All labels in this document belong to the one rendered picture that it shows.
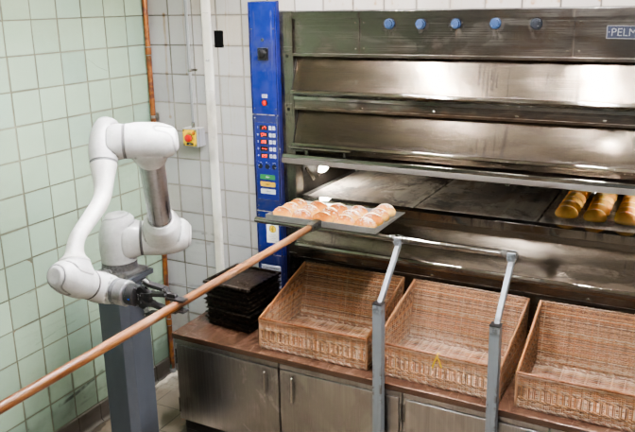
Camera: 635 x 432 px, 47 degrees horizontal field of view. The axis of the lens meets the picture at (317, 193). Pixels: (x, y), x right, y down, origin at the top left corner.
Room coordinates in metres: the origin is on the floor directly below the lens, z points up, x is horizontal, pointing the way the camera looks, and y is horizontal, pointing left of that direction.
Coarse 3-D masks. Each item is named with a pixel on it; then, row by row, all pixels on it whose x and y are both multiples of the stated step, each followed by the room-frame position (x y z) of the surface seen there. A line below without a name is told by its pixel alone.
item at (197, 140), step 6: (186, 132) 3.84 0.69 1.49; (198, 132) 3.82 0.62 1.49; (204, 132) 3.87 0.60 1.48; (192, 138) 3.82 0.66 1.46; (198, 138) 3.82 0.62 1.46; (204, 138) 3.87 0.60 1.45; (186, 144) 3.84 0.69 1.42; (192, 144) 3.83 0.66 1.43; (198, 144) 3.82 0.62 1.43; (204, 144) 3.86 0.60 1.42
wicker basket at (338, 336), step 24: (312, 264) 3.54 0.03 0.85; (288, 288) 3.40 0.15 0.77; (312, 288) 3.50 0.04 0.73; (360, 288) 3.39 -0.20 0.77; (264, 312) 3.18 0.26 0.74; (288, 312) 3.39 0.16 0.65; (312, 312) 3.47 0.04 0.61; (336, 312) 3.42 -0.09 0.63; (360, 312) 3.36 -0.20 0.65; (264, 336) 3.14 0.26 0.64; (288, 336) 3.08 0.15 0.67; (312, 336) 3.02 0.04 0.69; (336, 336) 2.96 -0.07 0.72; (360, 336) 3.23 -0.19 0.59; (336, 360) 2.97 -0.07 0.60; (360, 360) 2.91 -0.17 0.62
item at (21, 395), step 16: (288, 240) 2.86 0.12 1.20; (256, 256) 2.65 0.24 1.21; (224, 272) 2.48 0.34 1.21; (240, 272) 2.54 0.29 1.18; (208, 288) 2.36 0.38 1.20; (176, 304) 2.21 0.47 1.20; (144, 320) 2.08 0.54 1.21; (128, 336) 2.00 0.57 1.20; (96, 352) 1.89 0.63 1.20; (64, 368) 1.79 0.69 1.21; (32, 384) 1.70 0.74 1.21; (48, 384) 1.73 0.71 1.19; (16, 400) 1.64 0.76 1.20
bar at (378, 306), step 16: (272, 224) 3.25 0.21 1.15; (288, 224) 3.21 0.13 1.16; (400, 240) 2.94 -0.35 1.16; (416, 240) 2.92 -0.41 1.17; (432, 240) 2.90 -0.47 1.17; (512, 256) 2.72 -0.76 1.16; (384, 288) 2.82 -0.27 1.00; (384, 304) 2.78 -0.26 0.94; (384, 320) 2.78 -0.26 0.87; (496, 320) 2.56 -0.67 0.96; (384, 336) 2.78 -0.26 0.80; (496, 336) 2.53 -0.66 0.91; (384, 352) 2.78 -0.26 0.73; (496, 352) 2.53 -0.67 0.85; (384, 368) 2.78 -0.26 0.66; (496, 368) 2.53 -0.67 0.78; (384, 384) 2.78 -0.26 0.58; (496, 384) 2.53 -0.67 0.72; (384, 400) 2.78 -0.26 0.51; (496, 400) 2.53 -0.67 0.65; (384, 416) 2.78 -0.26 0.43; (496, 416) 2.54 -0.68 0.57
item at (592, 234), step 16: (400, 208) 3.37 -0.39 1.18; (416, 208) 3.37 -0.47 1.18; (464, 224) 3.20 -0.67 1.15; (480, 224) 3.17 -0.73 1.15; (496, 224) 3.14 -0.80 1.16; (512, 224) 3.10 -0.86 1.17; (528, 224) 3.07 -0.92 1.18; (544, 224) 3.07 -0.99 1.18; (592, 240) 2.94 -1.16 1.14; (608, 240) 2.92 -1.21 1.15; (624, 240) 2.89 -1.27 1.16
